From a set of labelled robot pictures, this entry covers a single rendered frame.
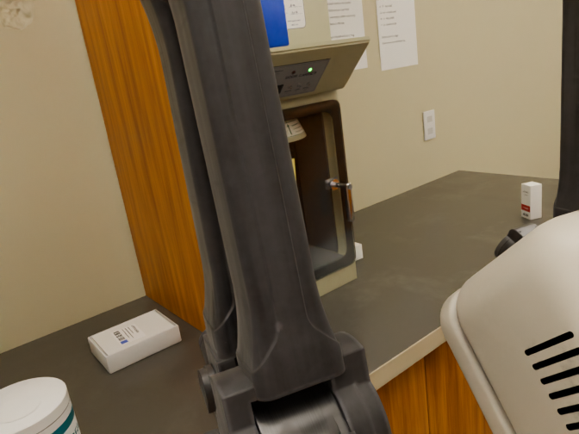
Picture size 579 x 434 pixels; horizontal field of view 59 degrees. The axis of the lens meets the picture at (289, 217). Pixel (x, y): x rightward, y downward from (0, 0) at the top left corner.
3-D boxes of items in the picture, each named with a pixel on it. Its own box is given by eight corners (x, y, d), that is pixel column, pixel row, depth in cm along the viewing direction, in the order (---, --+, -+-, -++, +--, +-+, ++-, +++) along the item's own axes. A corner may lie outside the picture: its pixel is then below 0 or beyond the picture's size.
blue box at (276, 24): (214, 56, 95) (206, 4, 92) (258, 51, 100) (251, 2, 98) (245, 51, 87) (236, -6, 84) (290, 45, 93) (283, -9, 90)
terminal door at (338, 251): (254, 308, 110) (221, 122, 98) (354, 261, 127) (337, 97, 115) (256, 309, 109) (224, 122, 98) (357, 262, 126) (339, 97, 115)
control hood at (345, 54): (214, 112, 97) (205, 58, 94) (337, 88, 116) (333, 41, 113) (248, 112, 88) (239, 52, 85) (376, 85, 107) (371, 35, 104)
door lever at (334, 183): (341, 216, 121) (333, 220, 119) (337, 177, 118) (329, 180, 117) (357, 220, 117) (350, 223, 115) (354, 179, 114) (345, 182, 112)
